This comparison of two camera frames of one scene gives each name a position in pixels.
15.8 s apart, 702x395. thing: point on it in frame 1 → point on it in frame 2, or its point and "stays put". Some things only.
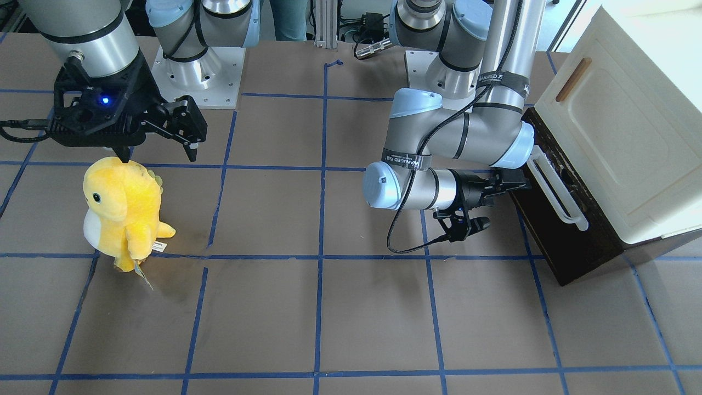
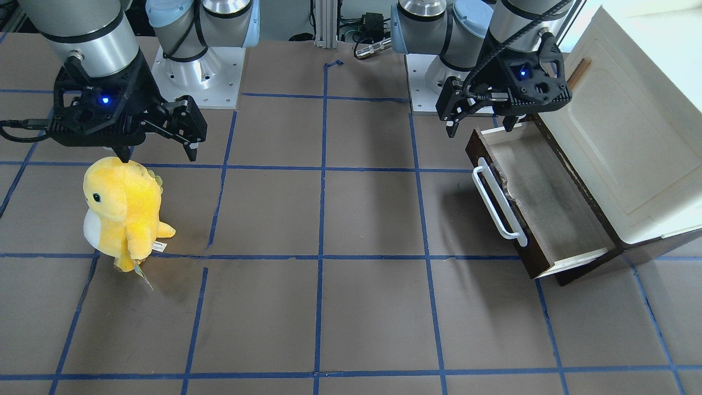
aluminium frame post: (326, 24) stays put
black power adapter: (372, 27) stays put
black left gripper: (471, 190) → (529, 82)
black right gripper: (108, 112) stays put
